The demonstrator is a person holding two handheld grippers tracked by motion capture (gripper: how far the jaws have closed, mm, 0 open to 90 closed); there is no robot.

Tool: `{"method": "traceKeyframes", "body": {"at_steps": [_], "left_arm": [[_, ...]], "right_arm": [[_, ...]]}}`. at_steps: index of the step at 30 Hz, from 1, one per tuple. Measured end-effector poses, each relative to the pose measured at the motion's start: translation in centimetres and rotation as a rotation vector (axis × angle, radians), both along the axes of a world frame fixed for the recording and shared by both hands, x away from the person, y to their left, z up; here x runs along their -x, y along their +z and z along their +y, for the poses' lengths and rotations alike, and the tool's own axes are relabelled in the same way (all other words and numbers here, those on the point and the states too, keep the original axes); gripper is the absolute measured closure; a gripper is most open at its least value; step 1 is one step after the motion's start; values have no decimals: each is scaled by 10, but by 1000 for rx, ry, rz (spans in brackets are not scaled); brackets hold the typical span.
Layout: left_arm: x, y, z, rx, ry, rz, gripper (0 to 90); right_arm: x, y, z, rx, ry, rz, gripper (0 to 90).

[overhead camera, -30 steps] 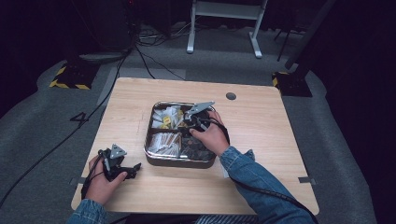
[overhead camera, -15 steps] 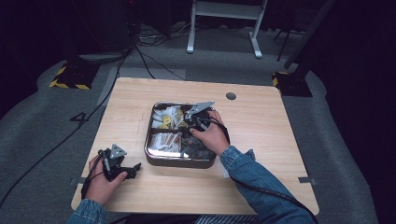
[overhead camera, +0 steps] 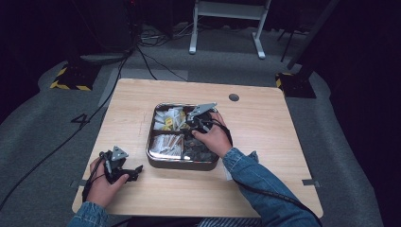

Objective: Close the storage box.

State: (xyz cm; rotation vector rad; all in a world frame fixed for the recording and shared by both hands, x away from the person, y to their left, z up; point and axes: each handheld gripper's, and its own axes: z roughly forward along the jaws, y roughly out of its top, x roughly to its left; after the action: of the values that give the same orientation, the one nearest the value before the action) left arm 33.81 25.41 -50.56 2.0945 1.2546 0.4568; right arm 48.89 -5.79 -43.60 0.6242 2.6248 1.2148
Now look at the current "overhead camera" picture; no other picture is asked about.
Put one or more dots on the person's left hand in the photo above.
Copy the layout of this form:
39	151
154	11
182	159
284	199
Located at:
101	190

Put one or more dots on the round grey table grommet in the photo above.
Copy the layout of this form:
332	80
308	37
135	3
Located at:
234	97

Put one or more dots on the dark slanted pole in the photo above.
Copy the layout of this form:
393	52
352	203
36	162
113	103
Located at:
310	38

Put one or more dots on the square metal divided tray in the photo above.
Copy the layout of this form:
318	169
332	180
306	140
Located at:
176	164

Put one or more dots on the flat grey stand foot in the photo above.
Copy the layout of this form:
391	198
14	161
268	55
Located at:
102	58

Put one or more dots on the person's right hand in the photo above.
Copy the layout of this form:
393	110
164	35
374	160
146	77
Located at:
217	138

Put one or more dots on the grey tape strip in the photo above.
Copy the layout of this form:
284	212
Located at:
310	182
80	183

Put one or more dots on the white metal stand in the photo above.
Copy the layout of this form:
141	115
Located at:
228	11

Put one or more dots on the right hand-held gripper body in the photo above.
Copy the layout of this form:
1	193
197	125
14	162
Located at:
201	109

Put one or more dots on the pile of brown white sticks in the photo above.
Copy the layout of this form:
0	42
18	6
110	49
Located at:
167	145

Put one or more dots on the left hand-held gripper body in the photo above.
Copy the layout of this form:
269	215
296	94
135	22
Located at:
119	153

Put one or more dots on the dark cabinet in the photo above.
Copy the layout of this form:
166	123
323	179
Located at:
113	25

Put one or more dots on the black yellow striped base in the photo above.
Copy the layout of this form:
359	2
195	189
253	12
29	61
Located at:
296	86
72	78

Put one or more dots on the pile of yellow white packets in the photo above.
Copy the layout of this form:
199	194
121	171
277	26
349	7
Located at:
168	121

